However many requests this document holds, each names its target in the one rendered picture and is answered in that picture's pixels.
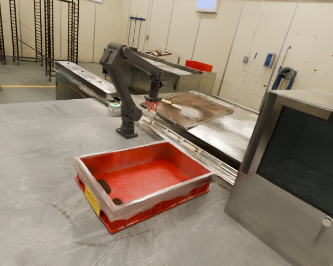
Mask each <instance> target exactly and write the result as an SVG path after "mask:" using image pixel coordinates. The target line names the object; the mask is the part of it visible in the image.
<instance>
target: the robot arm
mask: <svg viewBox="0 0 333 266"><path fill-rule="evenodd" d="M121 60H125V61H126V62H128V63H130V64H132V65H134V66H136V67H137V68H139V69H141V70H143V71H145V72H147V73H148V74H149V75H150V77H149V78H152V79H154V80H151V86H150V93H149V96H144V98H145V103H146V106H147V110H148V112H150V110H151V107H152V110H153V111H155V109H156V108H157V106H158V105H159V104H160V102H161V101H160V100H162V98H161V97H159V96H158V93H159V89H160V88H165V87H166V86H167V81H166V80H167V79H166V78H164V77H163V75H164V71H163V70H162V69H161V68H159V67H157V66H156V65H153V64H152V63H150V62H149V61H147V60H145V59H144V58H142V57H141V56H139V55H137V54H136V53H134V51H132V50H131V49H129V48H128V47H127V46H126V45H124V44H120V43H116V42H110V43H108V44H107V48H106V50H105V52H104V54H103V55H102V57H101V59H100V61H99V62H100V65H102V66H104V68H105V69H106V71H107V72H108V74H109V76H110V79H111V81H112V83H113V85H114V87H115V89H116V92H117V94H118V96H119V98H120V100H121V103H122V104H121V114H122V124H121V127H120V128H116V132H117V133H119V134H120V135H122V136H123V137H125V138H127V139H129V138H134V137H138V133H136V132H135V131H134V129H135V126H134V121H139V120H140V119H141V117H142V114H143V113H142V110H141V109H140V108H138V106H136V104H135V102H134V101H133V99H132V97H131V94H130V92H129V89H128V87H127V84H126V82H125V79H124V77H123V74H122V71H121V68H120V61H121ZM148 103H149V104H150V106H149V104H148ZM155 103H156V106H155V108H154V104H155Z"/></svg>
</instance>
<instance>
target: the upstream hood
mask: <svg viewBox="0 0 333 266"><path fill-rule="evenodd" d="M55 65H56V66H57V67H58V68H59V69H61V70H62V71H64V72H65V73H67V74H69V75H70V76H72V77H73V78H75V79H76V80H78V81H79V82H81V83H82V84H84V85H85V86H87V87H88V88H90V89H91V90H92V91H94V92H96V93H97V94H99V95H100V96H102V97H103V98H105V99H106V100H112V99H113V97H119V96H118V94H117V92H116V89H115V87H114V85H112V84H111V83H109V82H107V81H105V80H103V79H102V78H100V77H98V76H96V75H94V74H93V73H91V72H89V71H87V70H85V69H83V68H82V67H80V66H78V65H76V64H74V63H73V62H68V61H55Z"/></svg>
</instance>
